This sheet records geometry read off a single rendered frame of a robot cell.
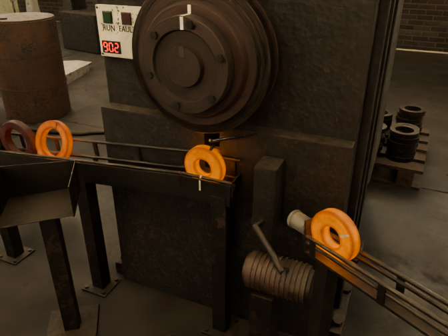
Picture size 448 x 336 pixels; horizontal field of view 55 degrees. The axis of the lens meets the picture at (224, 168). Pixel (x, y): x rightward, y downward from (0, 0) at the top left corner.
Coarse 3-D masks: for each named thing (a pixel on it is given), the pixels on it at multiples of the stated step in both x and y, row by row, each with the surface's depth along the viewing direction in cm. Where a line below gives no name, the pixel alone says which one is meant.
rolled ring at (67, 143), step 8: (40, 128) 182; (48, 128) 180; (56, 128) 178; (64, 128) 177; (40, 136) 182; (64, 136) 176; (40, 144) 182; (64, 144) 177; (72, 144) 179; (40, 152) 183; (48, 152) 184; (64, 152) 177
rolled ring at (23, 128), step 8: (16, 120) 183; (8, 128) 184; (16, 128) 182; (24, 128) 181; (0, 136) 188; (8, 136) 189; (24, 136) 182; (32, 136) 183; (8, 144) 189; (32, 144) 183; (24, 152) 190; (32, 152) 184
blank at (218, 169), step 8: (192, 152) 149; (200, 152) 148; (208, 152) 146; (216, 152) 147; (192, 160) 151; (208, 160) 147; (216, 160) 146; (192, 168) 152; (200, 168) 154; (216, 168) 147; (224, 168) 148; (208, 176) 150; (216, 176) 148; (224, 176) 150
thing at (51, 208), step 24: (0, 168) 154; (24, 168) 157; (48, 168) 158; (72, 168) 160; (0, 192) 152; (24, 192) 161; (48, 192) 162; (72, 192) 147; (0, 216) 150; (24, 216) 149; (48, 216) 147; (48, 240) 157; (72, 288) 172; (72, 312) 174; (96, 312) 187
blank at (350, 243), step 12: (324, 216) 119; (336, 216) 116; (348, 216) 116; (312, 228) 125; (324, 228) 121; (336, 228) 117; (348, 228) 113; (324, 240) 122; (348, 240) 114; (348, 252) 115
